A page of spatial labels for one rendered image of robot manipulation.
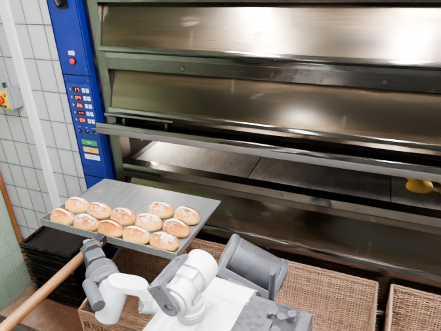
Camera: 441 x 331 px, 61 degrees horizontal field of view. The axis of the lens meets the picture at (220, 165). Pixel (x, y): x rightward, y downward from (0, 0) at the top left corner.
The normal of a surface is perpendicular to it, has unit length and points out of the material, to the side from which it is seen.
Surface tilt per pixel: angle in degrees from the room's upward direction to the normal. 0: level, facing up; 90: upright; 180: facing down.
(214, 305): 1
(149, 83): 70
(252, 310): 1
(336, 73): 90
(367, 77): 90
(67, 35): 90
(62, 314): 0
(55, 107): 90
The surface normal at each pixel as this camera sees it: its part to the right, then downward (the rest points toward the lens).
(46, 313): -0.03, -0.89
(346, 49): -0.36, 0.10
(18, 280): 0.93, 0.15
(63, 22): -0.37, 0.44
